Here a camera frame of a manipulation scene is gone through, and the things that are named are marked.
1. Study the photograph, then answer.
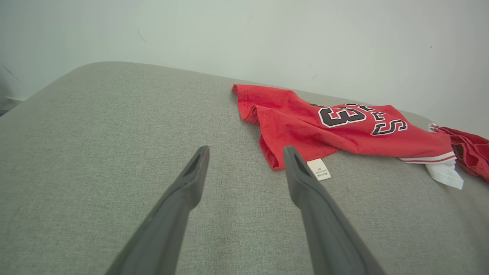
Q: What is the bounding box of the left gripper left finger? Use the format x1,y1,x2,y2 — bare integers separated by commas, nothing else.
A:
105,146,210,275

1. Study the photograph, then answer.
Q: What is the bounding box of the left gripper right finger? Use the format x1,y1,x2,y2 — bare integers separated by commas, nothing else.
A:
283,146,386,275

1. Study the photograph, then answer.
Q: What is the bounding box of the red basketball jersey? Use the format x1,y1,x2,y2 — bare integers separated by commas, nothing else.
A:
232,84,465,190

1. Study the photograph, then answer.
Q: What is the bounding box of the red shorts white waistband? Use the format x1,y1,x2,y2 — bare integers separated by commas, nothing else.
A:
428,123,489,184

